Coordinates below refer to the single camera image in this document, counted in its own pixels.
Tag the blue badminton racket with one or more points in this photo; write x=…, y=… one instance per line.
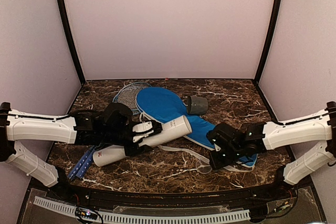
x=92, y=120
x=85, y=163

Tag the clear plastic disc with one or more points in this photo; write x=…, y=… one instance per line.
x=203, y=167

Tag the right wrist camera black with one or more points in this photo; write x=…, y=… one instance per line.
x=231, y=136

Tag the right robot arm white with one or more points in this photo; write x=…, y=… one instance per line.
x=318, y=127

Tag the white shuttlecock tube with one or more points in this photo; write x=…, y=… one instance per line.
x=173, y=129

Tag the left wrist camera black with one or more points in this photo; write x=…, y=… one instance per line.
x=116, y=116

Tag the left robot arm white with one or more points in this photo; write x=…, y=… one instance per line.
x=17, y=126

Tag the blue racket cover bag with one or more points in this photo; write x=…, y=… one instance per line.
x=163, y=105

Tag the white slotted cable duct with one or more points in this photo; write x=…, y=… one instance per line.
x=123, y=214

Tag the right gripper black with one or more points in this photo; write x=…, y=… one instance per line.
x=215, y=162

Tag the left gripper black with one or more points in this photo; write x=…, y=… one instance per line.
x=137, y=150

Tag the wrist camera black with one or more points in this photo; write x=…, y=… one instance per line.
x=116, y=116
x=231, y=136

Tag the grey tube cap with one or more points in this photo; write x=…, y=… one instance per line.
x=196, y=105

